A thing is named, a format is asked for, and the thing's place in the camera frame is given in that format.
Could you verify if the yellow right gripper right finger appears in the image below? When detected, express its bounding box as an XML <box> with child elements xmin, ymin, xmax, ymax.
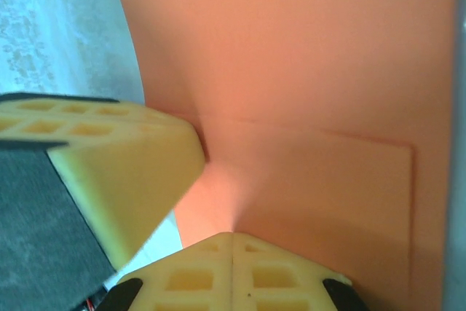
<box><xmin>232</xmin><ymin>232</ymin><xmax>371</xmax><ymax>311</ymax></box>

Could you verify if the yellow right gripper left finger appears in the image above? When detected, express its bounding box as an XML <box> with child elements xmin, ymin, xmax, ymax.
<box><xmin>95</xmin><ymin>232</ymin><xmax>234</xmax><ymax>311</ymax></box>

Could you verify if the orange cloth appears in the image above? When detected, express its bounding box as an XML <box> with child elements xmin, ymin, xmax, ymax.
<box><xmin>107</xmin><ymin>0</ymin><xmax>462</xmax><ymax>311</ymax></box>

